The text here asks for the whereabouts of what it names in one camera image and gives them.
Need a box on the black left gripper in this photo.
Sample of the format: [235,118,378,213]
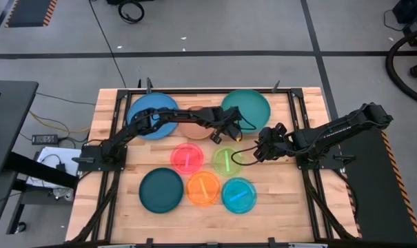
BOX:
[207,106,244,145]

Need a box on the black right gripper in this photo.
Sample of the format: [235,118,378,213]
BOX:
[252,127,295,163]

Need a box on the small peach plastic plate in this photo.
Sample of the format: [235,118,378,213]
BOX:
[178,105,216,141]

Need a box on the large teal green plastic plate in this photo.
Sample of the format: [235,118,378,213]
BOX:
[221,88,272,134]

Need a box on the pink translucent plastic plate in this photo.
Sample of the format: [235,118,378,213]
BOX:
[170,142,205,176]

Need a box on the large dark teal plastic plate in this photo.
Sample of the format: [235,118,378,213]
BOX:
[138,167,185,214]

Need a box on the green translucent plastic plate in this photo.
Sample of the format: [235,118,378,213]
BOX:
[212,146,245,178]

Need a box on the cyan translucent plastic plate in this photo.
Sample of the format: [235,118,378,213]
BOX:
[221,176,258,215]

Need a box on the large blue plastic plate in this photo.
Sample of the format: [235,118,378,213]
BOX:
[126,92,180,141]

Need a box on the large black hazard-striped floor mat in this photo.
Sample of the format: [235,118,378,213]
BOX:
[338,127,417,245]

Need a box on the white paper sheet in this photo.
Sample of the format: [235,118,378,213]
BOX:
[25,146,83,189]

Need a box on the black power adapter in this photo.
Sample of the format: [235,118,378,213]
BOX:
[31,134,59,146]

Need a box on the black equipment case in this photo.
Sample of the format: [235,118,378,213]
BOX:
[391,0,417,48]

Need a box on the black desk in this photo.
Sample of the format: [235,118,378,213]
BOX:
[0,80,80,248]

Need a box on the black mat with hazard stripes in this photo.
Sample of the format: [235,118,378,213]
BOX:
[3,0,59,28]

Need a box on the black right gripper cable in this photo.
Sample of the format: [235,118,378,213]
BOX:
[230,145,263,167]

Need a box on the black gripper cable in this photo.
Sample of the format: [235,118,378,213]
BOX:
[237,109,258,134]
[230,145,263,167]

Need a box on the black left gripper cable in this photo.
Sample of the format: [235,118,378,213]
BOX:
[237,109,258,134]

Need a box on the black aluminium table frame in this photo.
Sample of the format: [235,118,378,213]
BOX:
[68,87,360,248]

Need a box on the thick black hose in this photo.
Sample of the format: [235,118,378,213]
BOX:
[385,29,417,107]

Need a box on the long black floor cable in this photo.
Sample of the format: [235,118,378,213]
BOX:
[88,0,128,89]

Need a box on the coiled black cable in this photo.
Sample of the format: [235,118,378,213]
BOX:
[117,0,146,25]

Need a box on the yellow floor cable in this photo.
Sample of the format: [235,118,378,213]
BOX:
[28,110,92,134]

